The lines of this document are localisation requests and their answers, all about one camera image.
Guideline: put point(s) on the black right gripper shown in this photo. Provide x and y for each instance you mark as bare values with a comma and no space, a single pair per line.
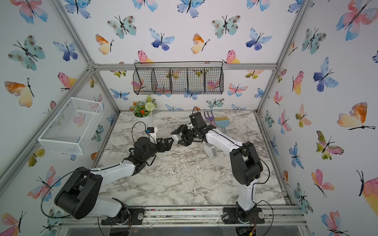
182,128

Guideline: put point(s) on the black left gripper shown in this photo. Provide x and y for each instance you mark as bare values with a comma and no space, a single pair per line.
167,147

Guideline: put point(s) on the white grey phone stand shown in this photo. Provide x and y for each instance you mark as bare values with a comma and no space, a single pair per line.
210,150

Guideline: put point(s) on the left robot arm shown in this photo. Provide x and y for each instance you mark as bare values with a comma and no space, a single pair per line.
79,197

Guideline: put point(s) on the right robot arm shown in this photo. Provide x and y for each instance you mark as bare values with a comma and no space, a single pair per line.
245,163

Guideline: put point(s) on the purple pink toy rake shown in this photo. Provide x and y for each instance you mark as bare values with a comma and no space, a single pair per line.
210,117

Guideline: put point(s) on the blue toy brush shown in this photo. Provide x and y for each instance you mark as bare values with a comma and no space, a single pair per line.
222,123

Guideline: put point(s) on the white flower pot with plant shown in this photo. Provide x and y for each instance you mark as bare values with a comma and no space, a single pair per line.
143,110

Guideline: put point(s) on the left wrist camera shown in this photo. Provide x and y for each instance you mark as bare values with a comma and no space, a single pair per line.
152,133

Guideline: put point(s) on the black wire wall basket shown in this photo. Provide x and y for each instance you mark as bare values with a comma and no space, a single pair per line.
178,78

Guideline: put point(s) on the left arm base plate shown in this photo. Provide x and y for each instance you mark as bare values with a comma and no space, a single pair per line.
126,216

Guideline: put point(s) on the white mesh wall basket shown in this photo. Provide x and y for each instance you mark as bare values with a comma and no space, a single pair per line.
71,127

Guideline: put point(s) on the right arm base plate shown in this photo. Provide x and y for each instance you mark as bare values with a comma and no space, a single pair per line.
236,215

